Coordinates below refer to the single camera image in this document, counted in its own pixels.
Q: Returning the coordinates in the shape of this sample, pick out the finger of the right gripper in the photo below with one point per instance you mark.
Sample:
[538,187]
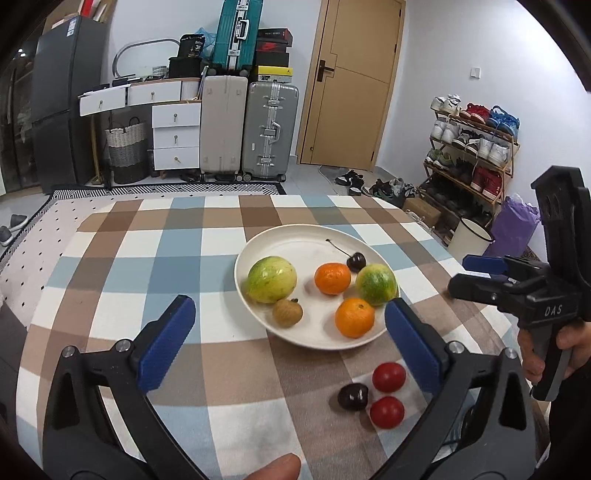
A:
[485,291]
[515,268]

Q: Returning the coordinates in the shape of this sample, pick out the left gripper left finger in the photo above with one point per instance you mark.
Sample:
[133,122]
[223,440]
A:
[99,422]

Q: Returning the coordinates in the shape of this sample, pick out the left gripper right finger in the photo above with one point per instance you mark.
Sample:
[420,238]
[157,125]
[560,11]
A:
[479,423]

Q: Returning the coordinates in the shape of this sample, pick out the red tomato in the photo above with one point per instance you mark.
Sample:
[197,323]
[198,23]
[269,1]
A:
[389,377]
[387,413]

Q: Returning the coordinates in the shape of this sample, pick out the dark cherry front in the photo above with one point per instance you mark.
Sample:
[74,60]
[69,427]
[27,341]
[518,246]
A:
[354,397]

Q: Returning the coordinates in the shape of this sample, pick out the dark cherry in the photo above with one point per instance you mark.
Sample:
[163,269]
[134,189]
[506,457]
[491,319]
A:
[354,397]
[355,262]

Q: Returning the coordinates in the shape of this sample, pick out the large orange tangerine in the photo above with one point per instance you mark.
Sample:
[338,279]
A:
[354,318]

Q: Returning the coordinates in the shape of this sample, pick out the small orange tangerine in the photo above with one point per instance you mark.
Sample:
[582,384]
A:
[333,278]

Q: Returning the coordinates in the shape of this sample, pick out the brown longan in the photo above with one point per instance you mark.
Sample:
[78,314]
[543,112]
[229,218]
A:
[287,312]

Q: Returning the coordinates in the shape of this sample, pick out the right hand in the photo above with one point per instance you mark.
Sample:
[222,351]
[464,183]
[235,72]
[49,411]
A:
[575,337]

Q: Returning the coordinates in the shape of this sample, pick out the left hand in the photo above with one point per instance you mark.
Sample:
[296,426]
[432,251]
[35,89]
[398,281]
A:
[286,467]

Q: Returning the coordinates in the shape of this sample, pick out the purple bag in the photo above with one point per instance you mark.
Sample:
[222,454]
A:
[513,228]

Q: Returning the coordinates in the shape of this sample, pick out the white bucket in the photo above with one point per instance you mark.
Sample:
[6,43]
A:
[469,238]

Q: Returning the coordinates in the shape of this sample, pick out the cardboard box on floor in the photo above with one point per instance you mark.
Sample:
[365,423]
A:
[427,213]

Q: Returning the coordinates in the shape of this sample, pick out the wooden shoe rack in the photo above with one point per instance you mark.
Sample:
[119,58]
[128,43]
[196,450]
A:
[470,162]

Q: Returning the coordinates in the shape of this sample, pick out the cream round plate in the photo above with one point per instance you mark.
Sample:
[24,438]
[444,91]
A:
[307,247]

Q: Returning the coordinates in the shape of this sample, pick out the grey slippers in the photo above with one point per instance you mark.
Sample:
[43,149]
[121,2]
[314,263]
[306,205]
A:
[7,232]

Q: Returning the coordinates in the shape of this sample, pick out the wooden door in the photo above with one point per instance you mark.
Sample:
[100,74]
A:
[351,83]

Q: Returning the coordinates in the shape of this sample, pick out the woven laundry basket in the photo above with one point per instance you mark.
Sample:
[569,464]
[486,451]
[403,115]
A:
[128,151]

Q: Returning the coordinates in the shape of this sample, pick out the silver suitcase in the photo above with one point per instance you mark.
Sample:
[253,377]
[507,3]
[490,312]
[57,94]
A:
[270,117]

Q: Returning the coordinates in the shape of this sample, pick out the stacked shoe boxes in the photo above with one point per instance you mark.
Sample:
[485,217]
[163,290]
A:
[271,61]

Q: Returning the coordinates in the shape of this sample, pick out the white drawer desk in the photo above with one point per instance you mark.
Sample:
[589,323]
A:
[171,110]

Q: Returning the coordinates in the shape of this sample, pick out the beige suitcase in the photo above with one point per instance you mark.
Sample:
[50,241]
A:
[221,128]

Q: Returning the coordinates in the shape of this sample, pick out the teal suitcase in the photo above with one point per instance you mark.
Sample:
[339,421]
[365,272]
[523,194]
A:
[236,34]

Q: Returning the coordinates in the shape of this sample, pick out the black refrigerator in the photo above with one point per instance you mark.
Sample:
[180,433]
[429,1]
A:
[67,64]

